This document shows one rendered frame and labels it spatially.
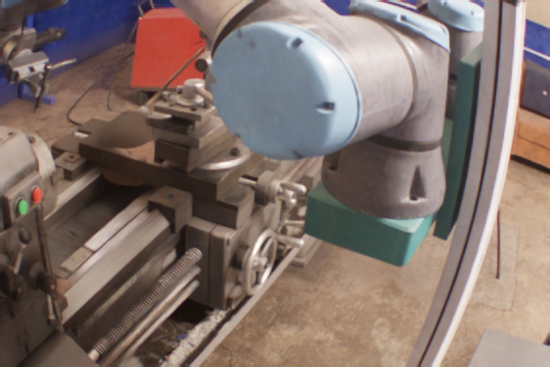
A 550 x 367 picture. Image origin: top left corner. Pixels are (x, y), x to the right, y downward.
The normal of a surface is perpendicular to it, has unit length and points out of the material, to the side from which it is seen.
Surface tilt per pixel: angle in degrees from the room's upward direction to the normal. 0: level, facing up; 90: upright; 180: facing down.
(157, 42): 90
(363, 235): 90
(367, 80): 73
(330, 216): 90
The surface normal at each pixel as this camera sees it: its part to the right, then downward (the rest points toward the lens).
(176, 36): -0.07, 0.47
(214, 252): -0.41, 0.40
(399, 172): -0.05, 0.14
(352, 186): -0.62, -0.03
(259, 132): -0.64, 0.35
